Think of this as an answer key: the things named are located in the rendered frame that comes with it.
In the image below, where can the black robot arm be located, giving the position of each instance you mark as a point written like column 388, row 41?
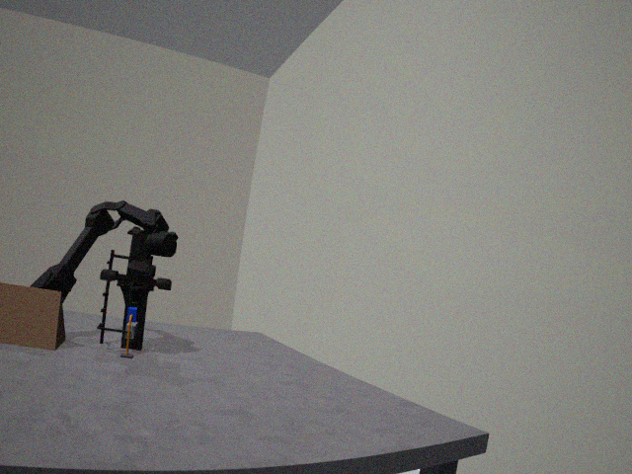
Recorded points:
column 153, row 240

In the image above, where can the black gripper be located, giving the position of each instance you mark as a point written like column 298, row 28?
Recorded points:
column 149, row 284

